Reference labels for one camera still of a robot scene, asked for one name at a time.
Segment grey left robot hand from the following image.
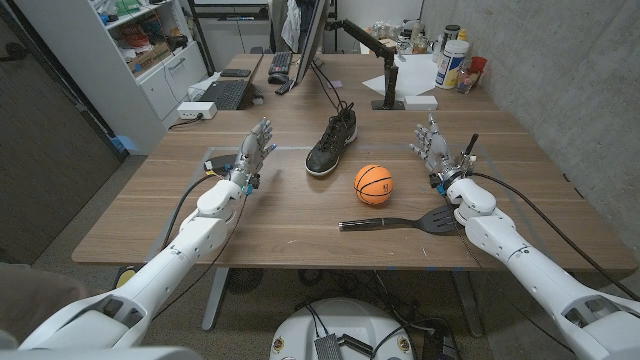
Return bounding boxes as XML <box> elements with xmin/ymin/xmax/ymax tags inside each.
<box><xmin>227</xmin><ymin>117</ymin><xmax>278</xmax><ymax>189</ymax></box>

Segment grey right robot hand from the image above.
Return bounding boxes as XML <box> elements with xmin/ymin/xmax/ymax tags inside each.
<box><xmin>408</xmin><ymin>112</ymin><xmax>476</xmax><ymax>189</ymax></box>

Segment black slotted spatula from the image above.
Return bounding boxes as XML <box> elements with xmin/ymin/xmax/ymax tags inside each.
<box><xmin>338</xmin><ymin>203</ymin><xmax>459</xmax><ymax>236</ymax></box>

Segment black flat pad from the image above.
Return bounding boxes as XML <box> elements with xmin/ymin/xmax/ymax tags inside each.
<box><xmin>203</xmin><ymin>153</ymin><xmax>239</xmax><ymax>175</ymax></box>

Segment small white box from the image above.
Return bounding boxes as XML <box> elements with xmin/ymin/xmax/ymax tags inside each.
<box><xmin>402</xmin><ymin>94</ymin><xmax>439</xmax><ymax>111</ymax></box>

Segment black laptop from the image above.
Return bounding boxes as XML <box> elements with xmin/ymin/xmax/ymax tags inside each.
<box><xmin>198</xmin><ymin>78</ymin><xmax>250</xmax><ymax>111</ymax></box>

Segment white power adapter box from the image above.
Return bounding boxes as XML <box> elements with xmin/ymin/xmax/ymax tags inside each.
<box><xmin>176</xmin><ymin>101</ymin><xmax>218</xmax><ymax>121</ymax></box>

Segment orange mini basketball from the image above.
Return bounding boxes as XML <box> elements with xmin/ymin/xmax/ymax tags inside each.
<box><xmin>353</xmin><ymin>164</ymin><xmax>395</xmax><ymax>206</ymax></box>

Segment clear glass jar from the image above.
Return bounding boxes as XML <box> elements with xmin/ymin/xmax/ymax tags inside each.
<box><xmin>455</xmin><ymin>67</ymin><xmax>481</xmax><ymax>95</ymax></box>

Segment black sneaker with laces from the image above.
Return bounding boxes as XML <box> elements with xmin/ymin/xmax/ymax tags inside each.
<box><xmin>304</xmin><ymin>102</ymin><xmax>359</xmax><ymax>178</ymax></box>

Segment white paper sheet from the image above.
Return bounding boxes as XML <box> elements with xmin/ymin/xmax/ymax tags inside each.
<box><xmin>361</xmin><ymin>53</ymin><xmax>441</xmax><ymax>99</ymax></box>

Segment white wipes canister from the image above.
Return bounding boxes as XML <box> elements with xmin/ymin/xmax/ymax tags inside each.
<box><xmin>434</xmin><ymin>39</ymin><xmax>470</xmax><ymax>90</ymax></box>

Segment black keyboard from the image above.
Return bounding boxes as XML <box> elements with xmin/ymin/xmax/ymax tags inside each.
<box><xmin>268</xmin><ymin>51</ymin><xmax>294</xmax><ymax>76</ymax></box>

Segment computer monitor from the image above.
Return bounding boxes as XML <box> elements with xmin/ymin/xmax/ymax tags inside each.
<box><xmin>294</xmin><ymin>0</ymin><xmax>331</xmax><ymax>86</ymax></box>

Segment hanging white cloth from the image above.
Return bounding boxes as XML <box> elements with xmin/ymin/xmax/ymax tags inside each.
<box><xmin>280</xmin><ymin>0</ymin><xmax>303</xmax><ymax>54</ymax></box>

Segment cardboard box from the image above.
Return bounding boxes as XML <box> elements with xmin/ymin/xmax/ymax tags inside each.
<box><xmin>127</xmin><ymin>42</ymin><xmax>172</xmax><ymax>74</ymax></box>

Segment grey table leg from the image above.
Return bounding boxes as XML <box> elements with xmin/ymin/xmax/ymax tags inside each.
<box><xmin>201</xmin><ymin>267</ymin><xmax>230</xmax><ymax>332</ymax></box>
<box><xmin>451</xmin><ymin>269</ymin><xmax>485</xmax><ymax>339</ymax></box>

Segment white shelf cabinet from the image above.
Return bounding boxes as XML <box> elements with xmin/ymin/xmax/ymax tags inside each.
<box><xmin>14</xmin><ymin>0</ymin><xmax>209</xmax><ymax>155</ymax></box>

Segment white yellow sneaker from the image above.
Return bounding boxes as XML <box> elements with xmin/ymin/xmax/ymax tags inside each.
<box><xmin>115</xmin><ymin>267</ymin><xmax>139</xmax><ymax>290</ymax></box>

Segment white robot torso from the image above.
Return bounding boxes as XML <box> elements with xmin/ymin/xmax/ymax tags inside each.
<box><xmin>269</xmin><ymin>298</ymin><xmax>415</xmax><ymax>360</ymax></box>

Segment person's brown trouser leg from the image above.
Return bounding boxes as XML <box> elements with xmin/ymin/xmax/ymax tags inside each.
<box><xmin>0</xmin><ymin>262</ymin><xmax>104</xmax><ymax>346</ymax></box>

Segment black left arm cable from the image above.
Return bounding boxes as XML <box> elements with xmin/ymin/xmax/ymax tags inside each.
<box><xmin>159</xmin><ymin>172</ymin><xmax>216</xmax><ymax>251</ymax></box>

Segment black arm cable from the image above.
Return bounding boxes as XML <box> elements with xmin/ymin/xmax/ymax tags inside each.
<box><xmin>469</xmin><ymin>171</ymin><xmax>640</xmax><ymax>301</ymax></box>
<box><xmin>159</xmin><ymin>172</ymin><xmax>216</xmax><ymax>251</ymax></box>

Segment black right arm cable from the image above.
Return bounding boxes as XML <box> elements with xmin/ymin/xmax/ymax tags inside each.
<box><xmin>469</xmin><ymin>171</ymin><xmax>640</xmax><ymax>301</ymax></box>

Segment black door handle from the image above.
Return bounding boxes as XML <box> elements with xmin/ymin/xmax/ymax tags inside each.
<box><xmin>0</xmin><ymin>42</ymin><xmax>30</xmax><ymax>63</ymax></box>

